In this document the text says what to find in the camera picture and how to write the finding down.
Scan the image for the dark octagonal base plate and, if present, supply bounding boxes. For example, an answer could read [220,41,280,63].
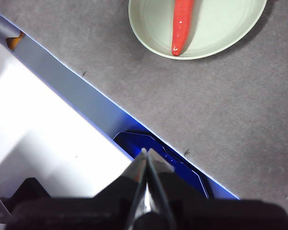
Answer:
[113,130,210,200]

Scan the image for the green plate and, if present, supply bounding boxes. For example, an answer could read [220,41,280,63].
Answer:
[128,0,267,60]

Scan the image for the orange toy carrot green leaves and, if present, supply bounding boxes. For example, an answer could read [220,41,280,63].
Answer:
[171,0,195,57]

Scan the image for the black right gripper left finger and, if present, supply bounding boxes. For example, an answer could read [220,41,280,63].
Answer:
[4,148,148,230]

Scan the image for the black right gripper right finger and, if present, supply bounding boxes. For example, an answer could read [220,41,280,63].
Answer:
[147,148,288,230]

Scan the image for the small orange object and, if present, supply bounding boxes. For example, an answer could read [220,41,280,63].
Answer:
[5,32,25,51]

